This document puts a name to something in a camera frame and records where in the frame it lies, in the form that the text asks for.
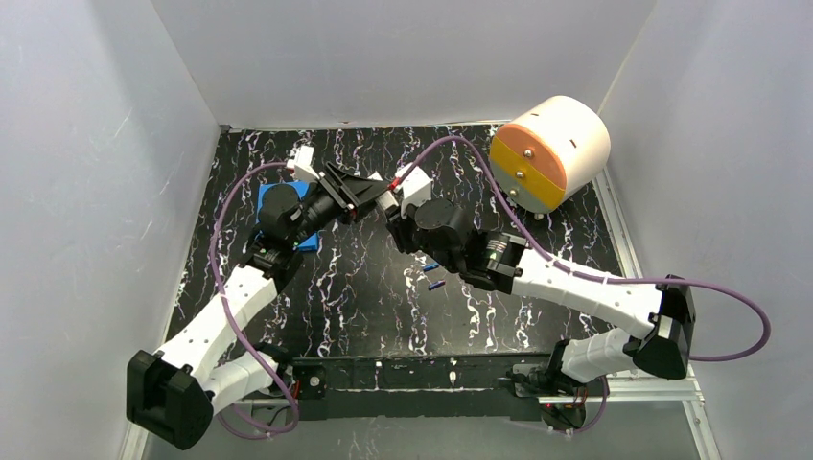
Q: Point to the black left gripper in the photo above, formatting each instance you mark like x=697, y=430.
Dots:
x=338, y=188

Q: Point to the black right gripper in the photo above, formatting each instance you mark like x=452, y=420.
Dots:
x=399, y=224

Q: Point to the white remote control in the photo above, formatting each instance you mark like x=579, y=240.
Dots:
x=380, y=197

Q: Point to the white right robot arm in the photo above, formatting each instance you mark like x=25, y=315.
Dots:
x=652, y=326

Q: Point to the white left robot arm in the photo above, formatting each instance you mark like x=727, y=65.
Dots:
x=176, y=391

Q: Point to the blue flat box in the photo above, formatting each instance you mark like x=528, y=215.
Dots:
x=286, y=215

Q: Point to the white round drawer cabinet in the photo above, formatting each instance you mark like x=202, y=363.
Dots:
x=546, y=155

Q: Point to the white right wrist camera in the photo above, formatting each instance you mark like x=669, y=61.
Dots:
x=415, y=188

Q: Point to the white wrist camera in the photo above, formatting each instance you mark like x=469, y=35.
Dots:
x=415, y=188
x=300, y=164

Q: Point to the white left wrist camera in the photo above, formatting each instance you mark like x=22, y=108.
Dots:
x=300, y=164

